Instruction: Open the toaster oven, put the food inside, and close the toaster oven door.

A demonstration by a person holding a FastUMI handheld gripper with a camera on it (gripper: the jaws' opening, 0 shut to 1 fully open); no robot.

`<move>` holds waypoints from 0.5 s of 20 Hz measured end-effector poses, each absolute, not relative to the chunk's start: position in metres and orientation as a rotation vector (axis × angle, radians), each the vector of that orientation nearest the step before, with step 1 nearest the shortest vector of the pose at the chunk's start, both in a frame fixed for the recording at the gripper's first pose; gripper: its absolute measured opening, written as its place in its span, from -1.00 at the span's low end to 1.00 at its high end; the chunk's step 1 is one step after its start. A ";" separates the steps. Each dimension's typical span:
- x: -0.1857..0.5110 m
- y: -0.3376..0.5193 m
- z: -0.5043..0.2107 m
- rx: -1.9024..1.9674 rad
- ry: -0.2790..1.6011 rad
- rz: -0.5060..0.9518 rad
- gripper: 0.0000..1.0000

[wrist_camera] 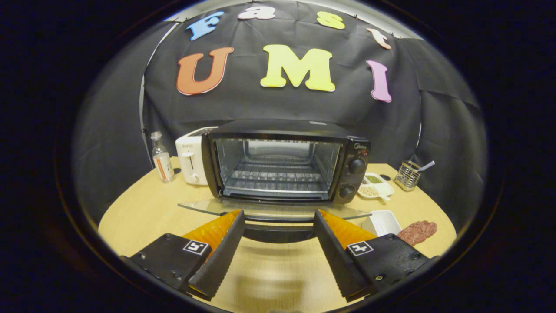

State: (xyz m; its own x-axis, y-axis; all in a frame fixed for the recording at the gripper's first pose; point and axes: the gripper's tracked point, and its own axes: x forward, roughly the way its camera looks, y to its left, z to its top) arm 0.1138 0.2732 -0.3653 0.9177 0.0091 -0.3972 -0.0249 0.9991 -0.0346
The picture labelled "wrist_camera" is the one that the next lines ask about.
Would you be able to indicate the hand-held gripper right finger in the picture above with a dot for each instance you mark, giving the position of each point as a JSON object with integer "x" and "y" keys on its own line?
{"x": 336, "y": 256}

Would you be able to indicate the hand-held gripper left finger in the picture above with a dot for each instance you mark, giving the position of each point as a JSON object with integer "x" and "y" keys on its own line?
{"x": 226, "y": 252}

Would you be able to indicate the red raw meat piece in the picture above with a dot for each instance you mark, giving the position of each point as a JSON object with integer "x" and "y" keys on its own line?
{"x": 417, "y": 232}

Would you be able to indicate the black toaster oven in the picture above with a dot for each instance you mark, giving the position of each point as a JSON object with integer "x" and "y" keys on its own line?
{"x": 354, "y": 152}

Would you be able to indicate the white pop-up toaster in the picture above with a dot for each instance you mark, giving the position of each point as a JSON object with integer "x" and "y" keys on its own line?
{"x": 189, "y": 152}

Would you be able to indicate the white rectangular plastic tray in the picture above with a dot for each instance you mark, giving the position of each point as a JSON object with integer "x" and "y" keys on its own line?
{"x": 382, "y": 222}

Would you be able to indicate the white divided dish with beans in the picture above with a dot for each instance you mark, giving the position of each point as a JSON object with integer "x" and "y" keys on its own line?
{"x": 378, "y": 190}

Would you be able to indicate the clear bottle with orange label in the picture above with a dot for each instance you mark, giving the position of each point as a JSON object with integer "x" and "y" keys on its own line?
{"x": 161, "y": 163}

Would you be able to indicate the metal spoon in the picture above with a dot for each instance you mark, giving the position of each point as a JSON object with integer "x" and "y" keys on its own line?
{"x": 426, "y": 165}

